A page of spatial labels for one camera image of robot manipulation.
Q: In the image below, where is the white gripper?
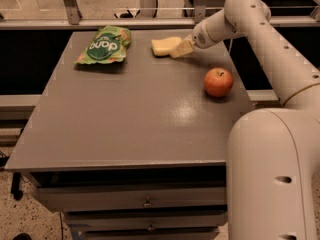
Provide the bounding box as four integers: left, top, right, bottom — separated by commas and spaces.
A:
169, 20, 214, 59

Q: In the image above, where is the yellow sponge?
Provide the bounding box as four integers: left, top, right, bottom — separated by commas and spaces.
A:
151, 37, 182, 57

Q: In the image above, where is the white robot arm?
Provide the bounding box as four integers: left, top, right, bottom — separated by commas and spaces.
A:
170, 0, 320, 240

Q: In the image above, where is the red apple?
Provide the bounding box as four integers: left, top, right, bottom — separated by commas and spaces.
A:
204, 68, 234, 98

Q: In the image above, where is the green snack bag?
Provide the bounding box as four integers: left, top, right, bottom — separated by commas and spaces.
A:
75, 25, 131, 65

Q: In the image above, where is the grey drawer cabinet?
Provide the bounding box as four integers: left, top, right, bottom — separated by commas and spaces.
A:
7, 30, 252, 240

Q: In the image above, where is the drawer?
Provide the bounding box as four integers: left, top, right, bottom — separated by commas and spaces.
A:
65, 211, 227, 232
33, 185, 227, 212

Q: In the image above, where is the top drawer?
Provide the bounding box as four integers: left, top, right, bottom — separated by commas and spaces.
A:
33, 185, 227, 212

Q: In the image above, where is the grey metal rail frame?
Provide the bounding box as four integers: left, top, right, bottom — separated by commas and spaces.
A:
0, 0, 319, 30

